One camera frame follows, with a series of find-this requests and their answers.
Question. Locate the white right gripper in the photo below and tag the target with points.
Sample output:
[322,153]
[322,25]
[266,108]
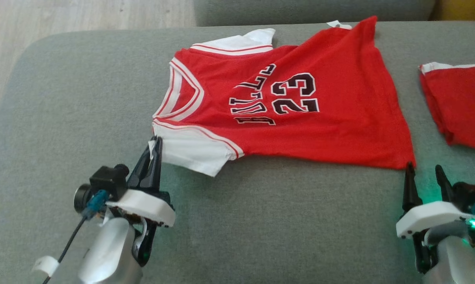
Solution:
[431,217]

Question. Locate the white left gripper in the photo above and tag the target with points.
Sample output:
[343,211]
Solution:
[146,205]

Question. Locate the red shorts white trim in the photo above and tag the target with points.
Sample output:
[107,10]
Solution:
[462,106]

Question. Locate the red basketball jersey white sleeves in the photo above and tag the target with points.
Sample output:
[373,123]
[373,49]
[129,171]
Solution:
[340,130]

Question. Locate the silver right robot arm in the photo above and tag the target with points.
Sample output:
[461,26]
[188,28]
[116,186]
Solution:
[454,260]

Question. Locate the grey sofa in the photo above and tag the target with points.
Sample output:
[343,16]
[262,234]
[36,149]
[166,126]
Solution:
[281,221]

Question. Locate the yellow object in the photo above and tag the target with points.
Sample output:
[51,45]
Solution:
[466,10]

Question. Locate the grey-green fabric sofa block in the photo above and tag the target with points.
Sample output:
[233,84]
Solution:
[300,10]

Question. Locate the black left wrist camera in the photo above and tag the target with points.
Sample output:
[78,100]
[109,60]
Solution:
[107,183]

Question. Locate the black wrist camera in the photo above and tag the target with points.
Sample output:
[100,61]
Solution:
[472,193]
[107,183]

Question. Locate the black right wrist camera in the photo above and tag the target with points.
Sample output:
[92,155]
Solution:
[472,193]

